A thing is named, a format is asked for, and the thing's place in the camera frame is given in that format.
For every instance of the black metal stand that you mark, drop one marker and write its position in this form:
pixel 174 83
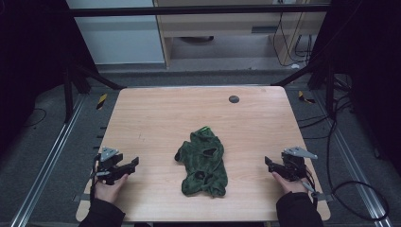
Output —
pixel 74 85
pixel 324 78

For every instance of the light wooden desk unit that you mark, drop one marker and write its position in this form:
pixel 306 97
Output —
pixel 227 25

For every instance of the dark green crumpled garment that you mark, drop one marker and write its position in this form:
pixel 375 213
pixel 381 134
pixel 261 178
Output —
pixel 203 162

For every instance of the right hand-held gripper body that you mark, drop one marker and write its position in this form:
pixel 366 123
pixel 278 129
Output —
pixel 294 165

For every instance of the black curtain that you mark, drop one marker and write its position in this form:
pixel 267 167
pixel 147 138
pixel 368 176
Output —
pixel 369 78
pixel 34 63

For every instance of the aluminium floor rail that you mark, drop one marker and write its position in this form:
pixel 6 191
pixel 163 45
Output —
pixel 47 164
pixel 353 164

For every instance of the person's right hand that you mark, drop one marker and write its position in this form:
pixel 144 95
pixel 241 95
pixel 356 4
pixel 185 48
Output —
pixel 291 186

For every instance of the person's left hand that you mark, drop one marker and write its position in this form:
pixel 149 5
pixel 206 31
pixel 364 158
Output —
pixel 108 190

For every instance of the white cabinet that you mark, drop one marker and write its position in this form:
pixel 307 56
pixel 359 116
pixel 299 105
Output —
pixel 119 38

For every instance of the black horizontal frame bar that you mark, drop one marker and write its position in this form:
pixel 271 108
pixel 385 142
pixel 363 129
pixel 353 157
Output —
pixel 189 11

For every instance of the yellow black striped tape marker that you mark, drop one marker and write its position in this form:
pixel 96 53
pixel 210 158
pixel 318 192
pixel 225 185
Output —
pixel 304 98
pixel 101 101

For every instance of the grey round table grommet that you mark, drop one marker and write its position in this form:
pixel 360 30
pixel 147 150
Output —
pixel 234 99

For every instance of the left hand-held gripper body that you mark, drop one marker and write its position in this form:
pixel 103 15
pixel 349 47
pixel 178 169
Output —
pixel 108 160

